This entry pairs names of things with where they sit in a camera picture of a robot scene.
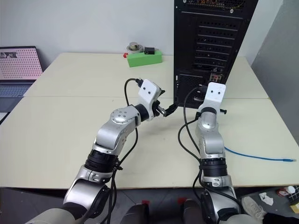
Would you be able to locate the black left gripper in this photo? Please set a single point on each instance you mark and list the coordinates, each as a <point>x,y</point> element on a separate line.
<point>157,109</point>

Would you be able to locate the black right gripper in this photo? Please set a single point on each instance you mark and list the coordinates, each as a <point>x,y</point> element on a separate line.
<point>223,111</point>

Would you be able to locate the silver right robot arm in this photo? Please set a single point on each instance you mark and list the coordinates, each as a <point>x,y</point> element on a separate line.
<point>210,140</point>

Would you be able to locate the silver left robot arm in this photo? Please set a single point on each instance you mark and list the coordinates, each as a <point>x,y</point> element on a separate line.
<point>112,135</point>

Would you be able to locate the black computer tower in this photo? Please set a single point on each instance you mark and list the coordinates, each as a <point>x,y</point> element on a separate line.
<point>210,46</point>

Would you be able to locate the green rectangular box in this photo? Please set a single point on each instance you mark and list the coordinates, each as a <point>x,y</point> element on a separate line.
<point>144,60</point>

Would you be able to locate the small black adapter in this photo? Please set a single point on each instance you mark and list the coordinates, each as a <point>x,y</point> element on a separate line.
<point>149,50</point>

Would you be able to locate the grey tape roll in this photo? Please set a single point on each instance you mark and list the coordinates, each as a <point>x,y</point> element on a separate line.
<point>134,47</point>

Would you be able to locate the crumpled white paper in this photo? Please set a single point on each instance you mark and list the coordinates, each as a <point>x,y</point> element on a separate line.
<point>266,198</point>

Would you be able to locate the red and white small container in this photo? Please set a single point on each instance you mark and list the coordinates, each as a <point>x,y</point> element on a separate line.
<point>282,191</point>

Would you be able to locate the white sneaker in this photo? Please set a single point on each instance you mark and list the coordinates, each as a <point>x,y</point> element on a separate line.
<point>253,207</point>

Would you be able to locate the dark rounded shape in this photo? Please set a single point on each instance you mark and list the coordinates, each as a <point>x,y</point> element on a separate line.
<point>137,213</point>
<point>192,211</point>

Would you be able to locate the black and yellow box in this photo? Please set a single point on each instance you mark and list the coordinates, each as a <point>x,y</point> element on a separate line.
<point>294,198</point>

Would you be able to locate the open laptop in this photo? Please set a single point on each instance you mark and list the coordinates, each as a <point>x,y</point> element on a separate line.
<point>18,67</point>

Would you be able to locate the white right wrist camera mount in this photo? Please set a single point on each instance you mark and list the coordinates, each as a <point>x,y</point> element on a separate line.
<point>213,95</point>

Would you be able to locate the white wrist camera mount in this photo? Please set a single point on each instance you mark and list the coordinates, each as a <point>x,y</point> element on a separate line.
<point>147,93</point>
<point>213,95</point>

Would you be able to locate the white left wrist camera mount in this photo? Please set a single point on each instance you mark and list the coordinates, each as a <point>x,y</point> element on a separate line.
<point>147,93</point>

